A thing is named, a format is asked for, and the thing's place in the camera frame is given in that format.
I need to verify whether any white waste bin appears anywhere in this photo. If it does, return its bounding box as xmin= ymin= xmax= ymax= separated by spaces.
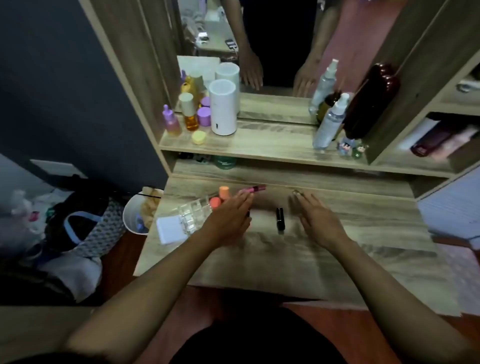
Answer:
xmin=122 ymin=187 xmax=165 ymax=236

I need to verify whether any orange serum bottle white cap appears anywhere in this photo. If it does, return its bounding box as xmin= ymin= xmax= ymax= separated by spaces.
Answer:
xmin=178 ymin=92 xmax=200 ymax=132

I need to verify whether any green jar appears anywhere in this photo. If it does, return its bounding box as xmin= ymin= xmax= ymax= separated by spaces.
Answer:
xmin=214 ymin=155 xmax=238 ymax=170

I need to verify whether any person's right forearm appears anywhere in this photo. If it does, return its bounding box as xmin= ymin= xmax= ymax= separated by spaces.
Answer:
xmin=327 ymin=238 xmax=480 ymax=364

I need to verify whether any small blue figurine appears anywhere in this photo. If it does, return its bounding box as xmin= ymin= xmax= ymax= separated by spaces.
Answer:
xmin=337 ymin=136 xmax=355 ymax=156

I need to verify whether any person's left forearm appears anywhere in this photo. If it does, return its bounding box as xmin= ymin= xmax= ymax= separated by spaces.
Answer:
xmin=62 ymin=235 xmax=222 ymax=364

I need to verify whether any purple dropper bottle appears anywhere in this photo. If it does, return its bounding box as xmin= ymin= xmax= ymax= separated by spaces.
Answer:
xmin=162 ymin=104 xmax=183 ymax=137

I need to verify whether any person's left hand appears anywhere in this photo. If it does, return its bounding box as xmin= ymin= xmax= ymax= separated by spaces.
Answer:
xmin=201 ymin=189 xmax=256 ymax=249

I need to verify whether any clear acrylic cosmetics organizer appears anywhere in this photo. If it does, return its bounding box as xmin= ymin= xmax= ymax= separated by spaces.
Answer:
xmin=175 ymin=196 xmax=215 ymax=236

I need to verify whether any white square box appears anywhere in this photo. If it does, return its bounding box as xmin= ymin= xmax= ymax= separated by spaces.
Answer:
xmin=155 ymin=215 xmax=189 ymax=245

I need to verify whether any amber glass bottle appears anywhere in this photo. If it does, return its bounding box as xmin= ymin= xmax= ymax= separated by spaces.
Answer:
xmin=316 ymin=91 xmax=342 ymax=125

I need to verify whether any person's black clothing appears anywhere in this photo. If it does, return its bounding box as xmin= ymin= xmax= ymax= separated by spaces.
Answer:
xmin=168 ymin=305 xmax=351 ymax=364

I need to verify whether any clear spray bottle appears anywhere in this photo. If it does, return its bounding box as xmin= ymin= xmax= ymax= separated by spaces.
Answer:
xmin=312 ymin=92 xmax=350 ymax=151

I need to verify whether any white cylindrical humidifier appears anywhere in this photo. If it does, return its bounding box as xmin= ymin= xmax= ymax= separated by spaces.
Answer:
xmin=208 ymin=79 xmax=238 ymax=136

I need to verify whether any wall mirror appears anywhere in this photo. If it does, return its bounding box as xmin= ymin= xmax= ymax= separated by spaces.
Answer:
xmin=176 ymin=0 xmax=407 ymax=125

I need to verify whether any wooden vanity shelf unit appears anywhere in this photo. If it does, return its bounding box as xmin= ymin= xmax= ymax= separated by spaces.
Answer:
xmin=79 ymin=0 xmax=480 ymax=317

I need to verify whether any person's right hand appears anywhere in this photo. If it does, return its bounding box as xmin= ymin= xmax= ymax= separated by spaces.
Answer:
xmin=290 ymin=190 xmax=352 ymax=253

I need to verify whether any white cloth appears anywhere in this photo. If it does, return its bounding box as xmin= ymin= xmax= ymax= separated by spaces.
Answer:
xmin=37 ymin=254 xmax=103 ymax=303

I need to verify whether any dark brown large bottle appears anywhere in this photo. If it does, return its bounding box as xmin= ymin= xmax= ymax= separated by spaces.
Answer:
xmin=342 ymin=62 xmax=401 ymax=141

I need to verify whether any dark red tumbler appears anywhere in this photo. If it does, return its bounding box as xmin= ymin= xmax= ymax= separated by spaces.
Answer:
xmin=410 ymin=127 xmax=455 ymax=158

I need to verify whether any pink folded item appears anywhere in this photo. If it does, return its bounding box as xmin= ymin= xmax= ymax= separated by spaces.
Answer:
xmin=431 ymin=125 xmax=480 ymax=160

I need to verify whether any black bag with blue handle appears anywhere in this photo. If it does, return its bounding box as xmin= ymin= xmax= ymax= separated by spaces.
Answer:
xmin=44 ymin=187 xmax=127 ymax=260

